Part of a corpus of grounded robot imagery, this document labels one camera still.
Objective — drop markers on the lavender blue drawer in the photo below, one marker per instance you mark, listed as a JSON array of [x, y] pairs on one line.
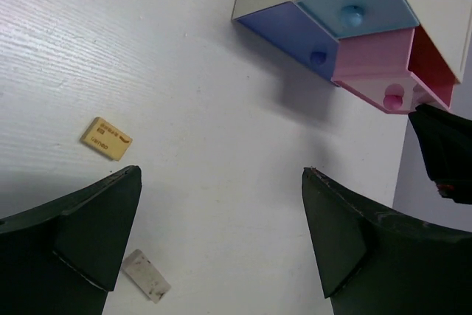
[[290, 29]]

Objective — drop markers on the yellow eraser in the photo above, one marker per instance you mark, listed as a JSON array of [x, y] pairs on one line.
[[106, 139]]

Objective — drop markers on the pink drawer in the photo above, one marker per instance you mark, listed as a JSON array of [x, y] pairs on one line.
[[394, 71]]

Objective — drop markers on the light blue drawer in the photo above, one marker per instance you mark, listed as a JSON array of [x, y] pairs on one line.
[[351, 18]]

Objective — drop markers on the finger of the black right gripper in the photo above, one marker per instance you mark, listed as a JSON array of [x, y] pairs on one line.
[[445, 143]]

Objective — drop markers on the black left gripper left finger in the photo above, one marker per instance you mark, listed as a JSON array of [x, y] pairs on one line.
[[64, 256]]

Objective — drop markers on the grey white eraser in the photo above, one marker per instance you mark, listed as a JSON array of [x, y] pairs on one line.
[[145, 275]]

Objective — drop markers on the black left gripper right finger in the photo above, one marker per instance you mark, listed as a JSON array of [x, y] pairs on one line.
[[375, 260]]

